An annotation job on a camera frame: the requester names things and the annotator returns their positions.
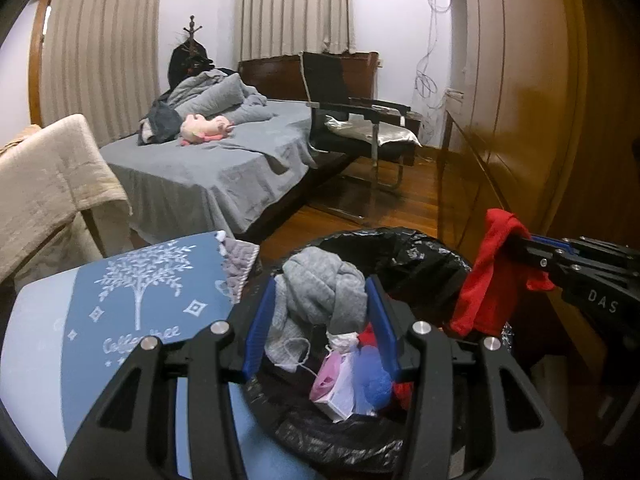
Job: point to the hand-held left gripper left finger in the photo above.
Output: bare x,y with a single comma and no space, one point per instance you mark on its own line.
260,330

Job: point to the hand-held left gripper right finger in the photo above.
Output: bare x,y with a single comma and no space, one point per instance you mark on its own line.
382,325

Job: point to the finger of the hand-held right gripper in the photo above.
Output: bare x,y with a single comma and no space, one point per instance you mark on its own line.
560,265
555,244

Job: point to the trash bin with black bag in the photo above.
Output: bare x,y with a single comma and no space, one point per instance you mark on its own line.
415,270

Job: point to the grey cloth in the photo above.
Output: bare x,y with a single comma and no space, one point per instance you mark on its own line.
320,285

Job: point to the white crumpled tissue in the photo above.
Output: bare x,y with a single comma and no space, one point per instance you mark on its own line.
344,345

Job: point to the blue knitted cloth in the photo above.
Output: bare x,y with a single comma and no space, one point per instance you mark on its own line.
372,380

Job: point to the brown wooden wardrobe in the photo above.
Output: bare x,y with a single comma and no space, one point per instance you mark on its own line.
525,110

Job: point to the bed with grey sheet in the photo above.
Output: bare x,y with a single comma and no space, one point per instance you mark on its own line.
210,170

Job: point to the silver cushion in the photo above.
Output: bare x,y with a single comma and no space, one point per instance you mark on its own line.
375,132

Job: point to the pink plush toy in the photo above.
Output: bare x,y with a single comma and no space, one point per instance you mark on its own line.
202,127

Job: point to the dark grey clothes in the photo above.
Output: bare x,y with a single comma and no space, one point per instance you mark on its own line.
160,125

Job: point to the grey duvet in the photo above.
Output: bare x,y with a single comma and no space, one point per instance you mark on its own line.
215,92

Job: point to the beige blanket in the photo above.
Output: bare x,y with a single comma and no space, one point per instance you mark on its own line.
50,195

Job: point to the dark wooden headboard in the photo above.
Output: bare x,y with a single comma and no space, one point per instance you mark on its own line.
270,77

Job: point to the black cantilever chair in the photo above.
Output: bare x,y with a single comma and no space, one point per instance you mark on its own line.
325,77

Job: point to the black coat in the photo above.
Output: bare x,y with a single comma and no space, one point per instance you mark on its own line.
182,62

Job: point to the wooden coat rack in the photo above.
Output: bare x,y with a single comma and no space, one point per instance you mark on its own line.
191,27

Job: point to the wide beige curtain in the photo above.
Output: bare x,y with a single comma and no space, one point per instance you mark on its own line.
105,55

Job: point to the narrow beige curtain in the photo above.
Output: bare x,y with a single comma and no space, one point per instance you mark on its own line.
295,5

